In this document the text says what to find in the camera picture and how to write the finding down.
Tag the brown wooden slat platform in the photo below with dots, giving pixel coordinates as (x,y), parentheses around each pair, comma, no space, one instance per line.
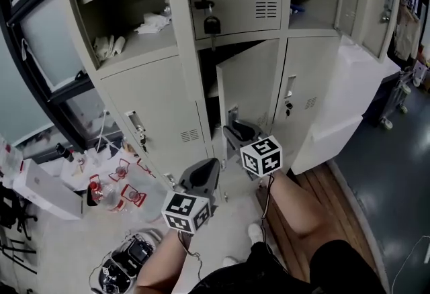
(329,192)

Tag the grey metal rolling cart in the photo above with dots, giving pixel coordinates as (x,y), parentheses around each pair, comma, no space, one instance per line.
(396,94)

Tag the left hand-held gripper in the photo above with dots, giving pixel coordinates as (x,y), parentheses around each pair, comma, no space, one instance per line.
(186,212)

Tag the black thermos bottle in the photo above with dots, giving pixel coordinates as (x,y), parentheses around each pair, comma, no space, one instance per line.
(64,151)

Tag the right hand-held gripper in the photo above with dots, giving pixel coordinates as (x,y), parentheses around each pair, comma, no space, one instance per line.
(262,156)

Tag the person's white left shoe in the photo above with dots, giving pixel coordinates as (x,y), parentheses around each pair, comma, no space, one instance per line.
(233,261)

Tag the person's white shoe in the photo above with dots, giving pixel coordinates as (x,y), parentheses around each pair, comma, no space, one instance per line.
(254,234)
(233,261)

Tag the white water dispenser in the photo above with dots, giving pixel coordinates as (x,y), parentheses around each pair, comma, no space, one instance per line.
(47,188)

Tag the white crumpled cloth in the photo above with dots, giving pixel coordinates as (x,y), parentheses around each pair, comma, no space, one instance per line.
(152,24)

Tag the black office chair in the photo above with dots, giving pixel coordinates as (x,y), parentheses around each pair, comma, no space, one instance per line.
(13,208)

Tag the white gloves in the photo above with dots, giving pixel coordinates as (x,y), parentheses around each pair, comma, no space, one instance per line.
(107,47)

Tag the person's white right shoe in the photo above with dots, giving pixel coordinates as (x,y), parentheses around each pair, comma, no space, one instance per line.
(254,234)

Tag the beige hanging garments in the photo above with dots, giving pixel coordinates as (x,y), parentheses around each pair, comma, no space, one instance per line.
(406,31)

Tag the person's black shorts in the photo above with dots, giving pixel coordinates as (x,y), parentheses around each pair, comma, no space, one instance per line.
(252,272)

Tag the person's right forearm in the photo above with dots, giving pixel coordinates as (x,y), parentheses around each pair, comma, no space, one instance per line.
(292,208)

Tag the small black box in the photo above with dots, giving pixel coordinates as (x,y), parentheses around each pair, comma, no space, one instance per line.
(91,195)

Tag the white air purifier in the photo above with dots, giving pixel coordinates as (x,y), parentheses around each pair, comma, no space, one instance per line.
(420,74)

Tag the white sink counter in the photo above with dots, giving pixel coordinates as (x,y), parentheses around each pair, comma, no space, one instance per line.
(336,118)

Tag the white low floor box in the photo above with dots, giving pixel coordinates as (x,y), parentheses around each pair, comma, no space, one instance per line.
(84,172)

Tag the large clear water bottle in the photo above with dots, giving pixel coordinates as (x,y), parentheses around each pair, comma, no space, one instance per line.
(8,158)

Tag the person's black shirt sleeve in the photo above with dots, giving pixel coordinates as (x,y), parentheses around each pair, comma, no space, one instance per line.
(346,269)

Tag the person's left forearm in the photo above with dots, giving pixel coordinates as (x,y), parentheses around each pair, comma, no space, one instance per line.
(158,266)

